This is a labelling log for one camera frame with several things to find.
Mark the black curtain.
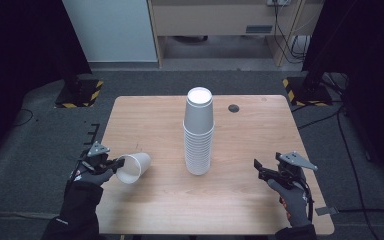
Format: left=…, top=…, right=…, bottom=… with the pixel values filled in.
left=301, top=0, right=384, bottom=188
left=0, top=0, right=93, bottom=174

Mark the person's left hand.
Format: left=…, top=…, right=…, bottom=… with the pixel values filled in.
left=69, top=165, right=115, bottom=188

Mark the thin black floor cable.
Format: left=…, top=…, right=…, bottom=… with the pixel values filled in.
left=12, top=107, right=35, bottom=128

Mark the stack of white paper cups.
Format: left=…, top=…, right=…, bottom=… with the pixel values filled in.
left=182, top=86, right=215, bottom=177

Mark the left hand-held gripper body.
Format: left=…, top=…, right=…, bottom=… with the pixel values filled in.
left=78, top=140, right=118, bottom=176

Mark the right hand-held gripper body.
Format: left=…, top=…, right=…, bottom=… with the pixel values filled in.
left=262, top=150, right=319, bottom=190

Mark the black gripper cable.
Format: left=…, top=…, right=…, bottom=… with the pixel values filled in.
left=299, top=179, right=315, bottom=224

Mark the bundle of black cables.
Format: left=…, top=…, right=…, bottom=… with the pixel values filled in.
left=272, top=3, right=312, bottom=65

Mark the long black floor cable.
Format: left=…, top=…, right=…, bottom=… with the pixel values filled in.
left=335, top=108, right=378, bottom=240

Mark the grey tape piece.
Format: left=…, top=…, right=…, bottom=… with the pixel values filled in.
left=314, top=206, right=340, bottom=217

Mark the black striped stand base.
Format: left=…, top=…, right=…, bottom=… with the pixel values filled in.
left=282, top=76, right=334, bottom=108
left=54, top=78, right=105, bottom=109

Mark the white cabinet panel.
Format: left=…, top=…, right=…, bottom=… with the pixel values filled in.
left=61, top=0, right=159, bottom=64

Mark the light wooden desk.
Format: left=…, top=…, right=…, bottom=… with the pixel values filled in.
left=147, top=0, right=325, bottom=69

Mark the single white paper cup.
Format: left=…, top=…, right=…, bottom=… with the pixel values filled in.
left=115, top=152, right=153, bottom=185

